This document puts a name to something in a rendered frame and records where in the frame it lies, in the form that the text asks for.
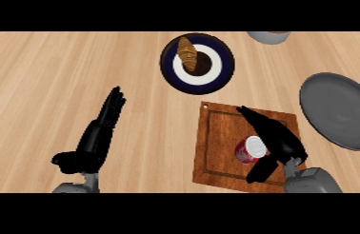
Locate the grey pot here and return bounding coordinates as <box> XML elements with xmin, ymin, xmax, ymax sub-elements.
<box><xmin>246</xmin><ymin>30</ymin><xmax>292</xmax><ymax>46</ymax></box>

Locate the dark blue and white plate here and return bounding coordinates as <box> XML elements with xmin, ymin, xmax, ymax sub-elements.
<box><xmin>159</xmin><ymin>32</ymin><xmax>236</xmax><ymax>96</ymax></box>

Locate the brown croissant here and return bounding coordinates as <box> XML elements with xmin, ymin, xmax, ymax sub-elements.
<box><xmin>176</xmin><ymin>36</ymin><xmax>198</xmax><ymax>72</ymax></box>

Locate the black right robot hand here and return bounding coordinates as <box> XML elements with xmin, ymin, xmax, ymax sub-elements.
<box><xmin>235</xmin><ymin>105</ymin><xmax>310</xmax><ymax>185</ymax></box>

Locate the red can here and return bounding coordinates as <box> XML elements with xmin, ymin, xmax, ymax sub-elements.
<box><xmin>233</xmin><ymin>135</ymin><xmax>269</xmax><ymax>166</ymax></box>

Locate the brown wooden cutting board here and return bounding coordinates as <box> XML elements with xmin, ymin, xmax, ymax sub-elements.
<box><xmin>192</xmin><ymin>101</ymin><xmax>308</xmax><ymax>194</ymax></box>

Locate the grey pan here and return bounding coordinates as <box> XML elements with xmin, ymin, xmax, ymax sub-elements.
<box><xmin>298</xmin><ymin>71</ymin><xmax>360</xmax><ymax>151</ymax></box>

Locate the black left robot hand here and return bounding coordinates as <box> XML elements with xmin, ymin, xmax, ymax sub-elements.
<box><xmin>50</xmin><ymin>86</ymin><xmax>128</xmax><ymax>175</ymax></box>

